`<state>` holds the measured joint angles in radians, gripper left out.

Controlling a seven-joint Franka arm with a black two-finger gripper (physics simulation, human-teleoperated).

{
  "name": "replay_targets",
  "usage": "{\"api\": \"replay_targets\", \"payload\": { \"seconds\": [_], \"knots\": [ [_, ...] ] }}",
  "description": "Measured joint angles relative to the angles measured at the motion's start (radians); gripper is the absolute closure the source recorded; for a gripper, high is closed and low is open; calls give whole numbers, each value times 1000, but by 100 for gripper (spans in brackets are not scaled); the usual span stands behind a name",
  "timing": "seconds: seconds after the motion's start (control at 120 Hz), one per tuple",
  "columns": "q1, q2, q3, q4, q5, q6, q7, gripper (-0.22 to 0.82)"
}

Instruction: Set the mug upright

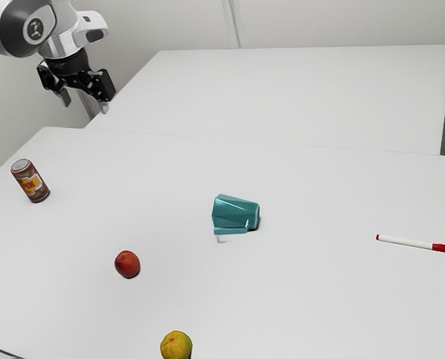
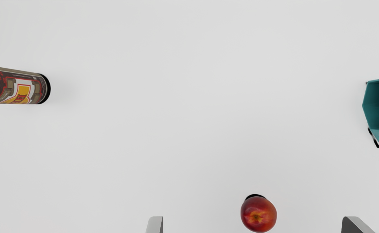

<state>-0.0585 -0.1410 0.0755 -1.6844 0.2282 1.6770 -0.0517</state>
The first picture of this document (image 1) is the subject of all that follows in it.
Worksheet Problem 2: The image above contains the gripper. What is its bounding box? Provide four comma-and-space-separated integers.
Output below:
36, 49, 117, 115

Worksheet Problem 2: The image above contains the teal faceted mug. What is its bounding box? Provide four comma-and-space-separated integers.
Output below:
211, 193, 261, 236

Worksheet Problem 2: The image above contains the red and yellow can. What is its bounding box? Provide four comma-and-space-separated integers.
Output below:
10, 158, 52, 204

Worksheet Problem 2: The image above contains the red apple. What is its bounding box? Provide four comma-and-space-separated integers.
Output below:
114, 250, 141, 279

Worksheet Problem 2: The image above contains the yellow green orange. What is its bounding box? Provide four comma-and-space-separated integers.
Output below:
159, 330, 194, 359

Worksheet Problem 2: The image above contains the white marker with red cap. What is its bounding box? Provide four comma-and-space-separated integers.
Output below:
375, 233, 445, 254

